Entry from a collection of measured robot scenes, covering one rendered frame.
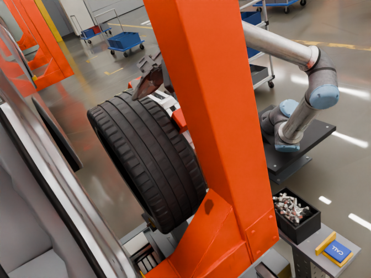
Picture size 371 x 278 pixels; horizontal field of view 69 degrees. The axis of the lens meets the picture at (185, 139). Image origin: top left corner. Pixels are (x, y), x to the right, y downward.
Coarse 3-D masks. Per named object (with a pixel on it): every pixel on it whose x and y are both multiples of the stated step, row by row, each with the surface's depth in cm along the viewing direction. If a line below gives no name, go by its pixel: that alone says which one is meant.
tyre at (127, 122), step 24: (120, 96) 113; (96, 120) 103; (120, 120) 101; (144, 120) 101; (168, 120) 102; (120, 144) 96; (144, 144) 98; (168, 144) 99; (144, 168) 96; (168, 168) 98; (192, 168) 102; (144, 192) 96; (168, 192) 99; (192, 192) 105; (168, 216) 104
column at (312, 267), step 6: (294, 252) 128; (294, 258) 132; (300, 258) 126; (294, 264) 136; (300, 264) 130; (306, 264) 124; (312, 264) 123; (300, 270) 134; (306, 270) 128; (312, 270) 125; (318, 270) 129; (300, 276) 137; (306, 276) 136; (312, 276) 128; (318, 276) 132; (324, 276) 136
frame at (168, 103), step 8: (152, 96) 119; (160, 96) 119; (168, 96) 113; (160, 104) 111; (168, 104) 110; (176, 104) 110; (168, 112) 109; (184, 136) 107; (192, 144) 106; (192, 152) 108; (200, 168) 112
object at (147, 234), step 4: (148, 228) 185; (144, 232) 185; (148, 232) 184; (148, 236) 182; (148, 240) 176; (152, 240) 178; (152, 244) 176; (156, 244) 175; (156, 248) 172; (156, 252) 167; (160, 252) 169; (160, 256) 167; (164, 256) 166
